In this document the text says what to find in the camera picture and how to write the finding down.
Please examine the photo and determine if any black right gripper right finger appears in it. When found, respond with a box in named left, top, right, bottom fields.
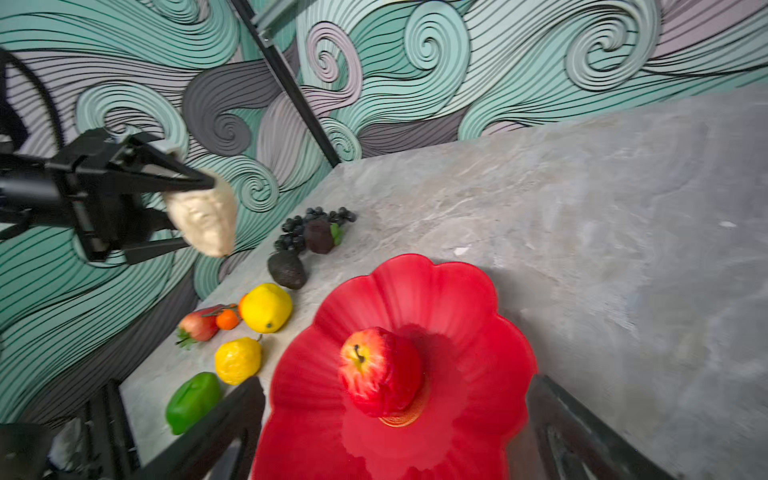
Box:
left=526, top=374, right=673, bottom=480

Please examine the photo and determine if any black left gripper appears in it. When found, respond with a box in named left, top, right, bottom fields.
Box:
left=1, top=129, right=215, bottom=265

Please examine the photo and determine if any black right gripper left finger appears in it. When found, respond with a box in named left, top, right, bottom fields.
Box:
left=132, top=377, right=265, bottom=479

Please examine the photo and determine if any beige garlic bulb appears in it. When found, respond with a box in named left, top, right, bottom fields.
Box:
left=162, top=170, right=238, bottom=258

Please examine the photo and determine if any large yellow lemon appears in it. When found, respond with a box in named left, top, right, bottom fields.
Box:
left=238, top=283, right=293, bottom=334

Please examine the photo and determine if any red flower-shaped fruit bowl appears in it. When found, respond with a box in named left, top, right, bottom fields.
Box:
left=252, top=254, right=537, bottom=479

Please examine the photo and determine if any red apple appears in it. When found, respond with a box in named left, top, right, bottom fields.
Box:
left=338, top=327, right=427, bottom=426

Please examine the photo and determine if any green lime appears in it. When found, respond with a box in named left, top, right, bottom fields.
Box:
left=165, top=372, right=222, bottom=436

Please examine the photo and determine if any small yellow lemon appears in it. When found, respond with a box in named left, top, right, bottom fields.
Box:
left=214, top=337, right=262, bottom=386

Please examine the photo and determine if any small orange tangerine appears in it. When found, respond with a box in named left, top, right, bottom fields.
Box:
left=215, top=308, right=241, bottom=330

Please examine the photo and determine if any red peach with leaf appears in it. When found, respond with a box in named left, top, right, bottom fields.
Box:
left=175, top=305, right=223, bottom=348

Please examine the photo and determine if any black grape bunch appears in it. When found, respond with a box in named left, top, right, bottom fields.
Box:
left=273, top=207, right=357, bottom=254

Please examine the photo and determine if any dark avocado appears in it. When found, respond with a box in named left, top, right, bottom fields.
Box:
left=267, top=250, right=308, bottom=290

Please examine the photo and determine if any dark purple fig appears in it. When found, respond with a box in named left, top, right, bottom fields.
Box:
left=304, top=219, right=344, bottom=254

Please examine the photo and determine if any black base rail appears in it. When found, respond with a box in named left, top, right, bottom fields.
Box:
left=0, top=379, right=142, bottom=480

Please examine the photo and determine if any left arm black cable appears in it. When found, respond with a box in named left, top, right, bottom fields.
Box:
left=0, top=47, right=67, bottom=157

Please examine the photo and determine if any black frame post left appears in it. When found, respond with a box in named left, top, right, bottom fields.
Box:
left=231, top=0, right=341, bottom=168

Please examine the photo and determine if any aluminium rail back wall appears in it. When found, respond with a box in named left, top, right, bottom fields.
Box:
left=250, top=0, right=298, bottom=38

